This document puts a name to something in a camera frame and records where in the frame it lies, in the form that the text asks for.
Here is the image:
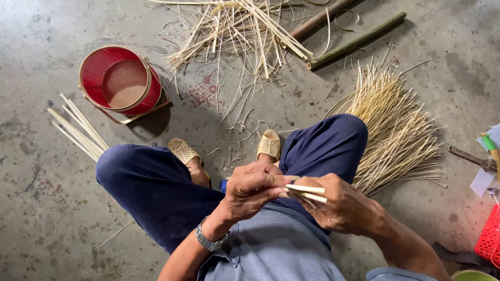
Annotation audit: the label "person's right hand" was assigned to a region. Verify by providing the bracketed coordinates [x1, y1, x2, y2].
[290, 173, 386, 237]

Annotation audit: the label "person's left hand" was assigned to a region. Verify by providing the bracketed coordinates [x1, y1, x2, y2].
[224, 161, 300, 232]

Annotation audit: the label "bamboo strip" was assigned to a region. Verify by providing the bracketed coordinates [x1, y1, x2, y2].
[286, 190, 328, 204]
[284, 184, 326, 195]

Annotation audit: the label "tan perforated sandal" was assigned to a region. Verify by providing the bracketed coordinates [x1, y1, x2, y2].
[167, 137, 212, 184]
[256, 129, 282, 162]

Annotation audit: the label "person's left foot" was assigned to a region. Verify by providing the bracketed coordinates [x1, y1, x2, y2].
[186, 156, 212, 189]

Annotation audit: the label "grey-blue shirt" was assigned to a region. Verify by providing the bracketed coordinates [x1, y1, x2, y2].
[197, 203, 439, 281]

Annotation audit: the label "silver metal wristwatch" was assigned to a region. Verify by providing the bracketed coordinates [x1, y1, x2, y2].
[195, 216, 231, 252]

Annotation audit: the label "navy blue trousers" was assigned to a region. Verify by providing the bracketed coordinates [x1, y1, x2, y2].
[96, 113, 369, 254]

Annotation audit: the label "bundle of thin bamboo sticks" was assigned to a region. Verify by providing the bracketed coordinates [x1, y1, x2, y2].
[324, 39, 448, 197]

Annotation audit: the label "rusty metal pliers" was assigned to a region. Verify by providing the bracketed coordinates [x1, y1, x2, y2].
[448, 146, 498, 173]

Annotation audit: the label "single thin bamboo sliver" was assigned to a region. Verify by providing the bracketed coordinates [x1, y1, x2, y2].
[98, 219, 136, 249]

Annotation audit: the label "white paper sheet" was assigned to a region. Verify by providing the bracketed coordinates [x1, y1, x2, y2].
[476, 123, 500, 152]
[469, 168, 497, 198]

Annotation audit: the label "green round rim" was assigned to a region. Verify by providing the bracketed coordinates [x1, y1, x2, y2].
[451, 270, 500, 281]

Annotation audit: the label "red plastic mesh basket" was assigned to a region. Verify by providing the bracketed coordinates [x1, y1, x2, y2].
[474, 203, 500, 270]

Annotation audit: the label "heap of bamboo shavings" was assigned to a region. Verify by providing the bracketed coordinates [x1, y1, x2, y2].
[146, 0, 362, 172]

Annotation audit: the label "green bamboo pole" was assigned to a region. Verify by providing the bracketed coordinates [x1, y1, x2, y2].
[306, 11, 408, 71]

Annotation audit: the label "brown bamboo pole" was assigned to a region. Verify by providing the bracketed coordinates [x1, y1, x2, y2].
[280, 0, 357, 49]

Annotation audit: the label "bundle of flat bamboo strips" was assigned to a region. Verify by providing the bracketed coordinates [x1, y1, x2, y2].
[47, 93, 110, 162]

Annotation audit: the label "black strap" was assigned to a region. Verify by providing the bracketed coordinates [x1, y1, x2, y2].
[432, 241, 500, 275]

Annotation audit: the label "green-handled tool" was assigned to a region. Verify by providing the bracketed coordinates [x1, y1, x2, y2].
[480, 132, 500, 169]

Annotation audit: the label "red woven basket with handle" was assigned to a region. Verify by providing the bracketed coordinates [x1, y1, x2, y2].
[78, 44, 171, 125]

